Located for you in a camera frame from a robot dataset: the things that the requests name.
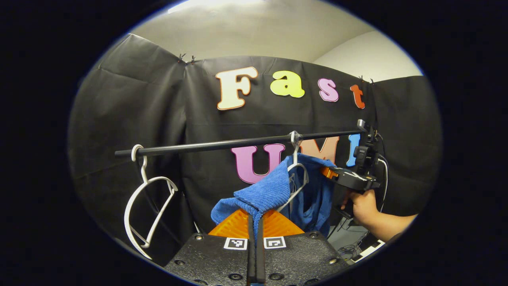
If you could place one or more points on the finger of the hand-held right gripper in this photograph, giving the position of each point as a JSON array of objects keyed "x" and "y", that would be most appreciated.
[{"x": 328, "y": 172}]

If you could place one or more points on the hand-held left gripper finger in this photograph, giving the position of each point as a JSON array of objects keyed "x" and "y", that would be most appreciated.
[
  {"x": 260, "y": 262},
  {"x": 251, "y": 262}
]

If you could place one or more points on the white plastic hanger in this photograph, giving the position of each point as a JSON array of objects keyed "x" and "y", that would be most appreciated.
[
  {"x": 295, "y": 155},
  {"x": 126, "y": 218}
]

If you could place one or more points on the black clothes rack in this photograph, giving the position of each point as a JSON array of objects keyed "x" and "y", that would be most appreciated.
[{"x": 198, "y": 146}]

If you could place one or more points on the white flat floor object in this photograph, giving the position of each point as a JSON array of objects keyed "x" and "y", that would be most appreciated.
[{"x": 371, "y": 250}]

